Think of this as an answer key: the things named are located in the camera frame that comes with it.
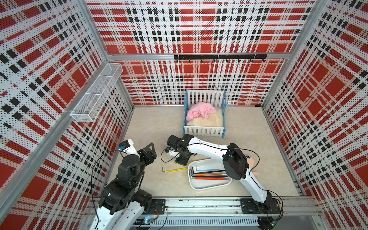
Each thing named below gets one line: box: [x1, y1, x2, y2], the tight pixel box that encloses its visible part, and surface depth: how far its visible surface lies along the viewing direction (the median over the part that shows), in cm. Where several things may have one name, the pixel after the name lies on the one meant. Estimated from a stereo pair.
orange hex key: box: [196, 172, 223, 176], surface depth 86 cm
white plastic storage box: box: [187, 158, 233, 191], surface depth 84 cm
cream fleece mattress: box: [185, 106, 224, 127], surface depth 101 cm
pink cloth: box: [185, 102, 217, 122], surface depth 100 cm
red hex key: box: [195, 176, 226, 181], surface depth 84 cm
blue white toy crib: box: [183, 89, 228, 139], surface depth 101 cm
